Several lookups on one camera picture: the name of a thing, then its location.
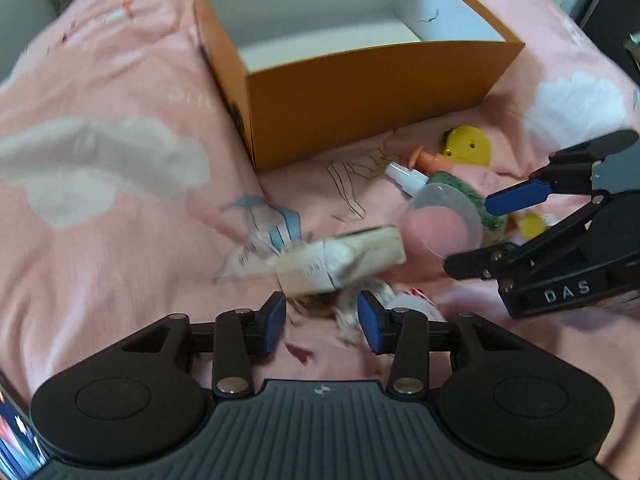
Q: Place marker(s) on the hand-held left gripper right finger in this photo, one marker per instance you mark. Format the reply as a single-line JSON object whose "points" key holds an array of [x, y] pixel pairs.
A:
{"points": [[372, 324]]}

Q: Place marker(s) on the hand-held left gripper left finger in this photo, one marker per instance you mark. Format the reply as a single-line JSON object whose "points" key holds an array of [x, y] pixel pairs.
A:
{"points": [[272, 322]]}

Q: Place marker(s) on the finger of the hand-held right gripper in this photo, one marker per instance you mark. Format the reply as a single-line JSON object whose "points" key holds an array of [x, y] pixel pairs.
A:
{"points": [[475, 264], [515, 196]]}

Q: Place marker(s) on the small yellow cap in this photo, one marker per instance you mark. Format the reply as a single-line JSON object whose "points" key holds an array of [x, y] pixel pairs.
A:
{"points": [[530, 225]]}

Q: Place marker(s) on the green scrubbing sponge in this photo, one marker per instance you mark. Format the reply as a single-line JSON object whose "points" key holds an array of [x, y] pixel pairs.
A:
{"points": [[472, 194]]}

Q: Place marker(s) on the clear plastic cup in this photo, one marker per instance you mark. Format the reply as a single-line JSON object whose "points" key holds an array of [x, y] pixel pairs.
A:
{"points": [[440, 225]]}

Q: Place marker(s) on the beige paper carton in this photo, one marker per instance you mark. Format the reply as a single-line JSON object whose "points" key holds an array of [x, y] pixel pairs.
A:
{"points": [[340, 260]]}

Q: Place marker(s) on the white spray bottle orange cap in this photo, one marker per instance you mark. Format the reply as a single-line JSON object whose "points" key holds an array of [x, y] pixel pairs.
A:
{"points": [[410, 176]]}

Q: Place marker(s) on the orange cardboard box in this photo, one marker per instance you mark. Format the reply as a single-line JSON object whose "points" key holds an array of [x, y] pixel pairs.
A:
{"points": [[360, 90]]}

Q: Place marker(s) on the dark device with screen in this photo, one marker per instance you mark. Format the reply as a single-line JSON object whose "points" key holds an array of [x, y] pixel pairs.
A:
{"points": [[12, 435]]}

